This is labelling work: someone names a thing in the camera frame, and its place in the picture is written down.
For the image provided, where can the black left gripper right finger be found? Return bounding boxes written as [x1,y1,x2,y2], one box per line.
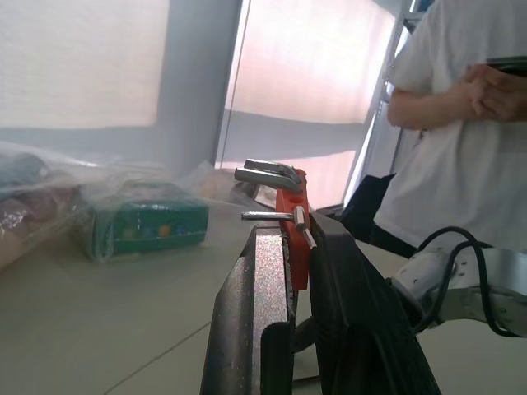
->
[307,212,442,395]

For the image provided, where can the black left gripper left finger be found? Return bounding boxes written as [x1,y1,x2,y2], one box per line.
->
[200,221,299,395]

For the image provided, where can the orange hex key holder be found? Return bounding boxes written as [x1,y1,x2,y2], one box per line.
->
[274,166,310,290]

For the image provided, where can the medium silver hex key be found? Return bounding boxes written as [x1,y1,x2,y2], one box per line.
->
[293,206,319,252]

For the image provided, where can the small silver hex key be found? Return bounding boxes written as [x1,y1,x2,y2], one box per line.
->
[240,210,290,222]

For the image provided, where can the large silver hex key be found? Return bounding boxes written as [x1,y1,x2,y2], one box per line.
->
[233,165,305,194]
[245,159,298,179]

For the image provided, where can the person's right hand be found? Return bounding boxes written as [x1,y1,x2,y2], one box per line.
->
[459,64,504,119]

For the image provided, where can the person's left hand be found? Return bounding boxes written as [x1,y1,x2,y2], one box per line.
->
[483,70,527,123]

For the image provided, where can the black chair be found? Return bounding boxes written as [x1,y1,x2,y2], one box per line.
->
[316,174,417,259]

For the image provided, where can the plastic-wrapped goods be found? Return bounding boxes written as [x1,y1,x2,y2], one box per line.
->
[180,160,285,211]

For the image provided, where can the green box in plastic wrap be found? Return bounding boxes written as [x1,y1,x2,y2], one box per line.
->
[84,181,210,263]

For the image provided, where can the person in white t-shirt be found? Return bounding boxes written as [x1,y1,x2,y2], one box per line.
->
[372,0,527,252]

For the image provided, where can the clear plastic bag of goods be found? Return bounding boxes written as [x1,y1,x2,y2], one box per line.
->
[0,139,137,271]

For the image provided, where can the black phone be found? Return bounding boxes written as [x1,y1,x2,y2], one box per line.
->
[484,56,527,77]

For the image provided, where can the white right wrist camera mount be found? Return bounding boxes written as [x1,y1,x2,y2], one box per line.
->
[390,249,459,308]

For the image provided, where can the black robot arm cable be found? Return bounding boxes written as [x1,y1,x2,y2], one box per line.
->
[411,225,527,338]

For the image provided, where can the white metal shelf frame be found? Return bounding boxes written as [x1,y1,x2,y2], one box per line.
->
[343,0,433,207]

